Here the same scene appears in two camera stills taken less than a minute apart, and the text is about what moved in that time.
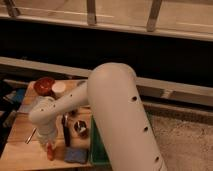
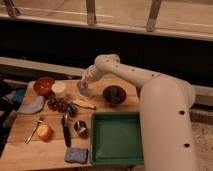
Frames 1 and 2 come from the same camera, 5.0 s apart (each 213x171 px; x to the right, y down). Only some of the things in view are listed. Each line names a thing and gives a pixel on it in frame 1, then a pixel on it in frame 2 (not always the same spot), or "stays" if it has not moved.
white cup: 58,88 stays
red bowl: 44,86 stays
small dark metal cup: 81,128 stays
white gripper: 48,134 to 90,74
